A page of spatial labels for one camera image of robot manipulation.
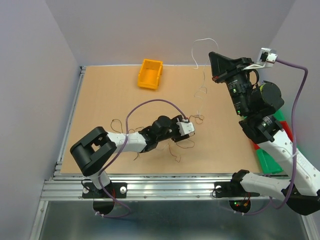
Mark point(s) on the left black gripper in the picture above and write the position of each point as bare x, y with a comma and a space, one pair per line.
178, 137

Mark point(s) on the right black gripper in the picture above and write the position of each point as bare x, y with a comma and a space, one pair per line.
221, 65

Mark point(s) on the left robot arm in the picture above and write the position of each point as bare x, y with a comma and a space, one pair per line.
93, 150

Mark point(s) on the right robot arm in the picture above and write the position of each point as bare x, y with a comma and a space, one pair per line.
257, 104

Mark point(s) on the yellow plastic bin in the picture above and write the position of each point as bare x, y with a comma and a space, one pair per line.
150, 74

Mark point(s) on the far green plastic bin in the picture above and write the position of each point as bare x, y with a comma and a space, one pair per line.
279, 116

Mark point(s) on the green plastic bin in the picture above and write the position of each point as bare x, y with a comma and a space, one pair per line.
279, 116
267, 163

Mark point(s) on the red plastic bin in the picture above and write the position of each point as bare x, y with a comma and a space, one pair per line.
286, 128

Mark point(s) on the near green plastic bin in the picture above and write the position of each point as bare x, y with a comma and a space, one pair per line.
267, 163

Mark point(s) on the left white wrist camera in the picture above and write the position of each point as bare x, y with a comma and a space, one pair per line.
185, 127

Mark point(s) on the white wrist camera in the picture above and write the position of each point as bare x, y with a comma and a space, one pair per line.
266, 59
185, 127

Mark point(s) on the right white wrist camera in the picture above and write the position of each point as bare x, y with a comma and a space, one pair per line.
266, 59

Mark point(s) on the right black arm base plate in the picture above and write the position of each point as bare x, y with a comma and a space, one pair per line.
227, 189

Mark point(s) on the aluminium mounting rail frame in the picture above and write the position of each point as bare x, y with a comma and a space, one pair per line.
171, 206

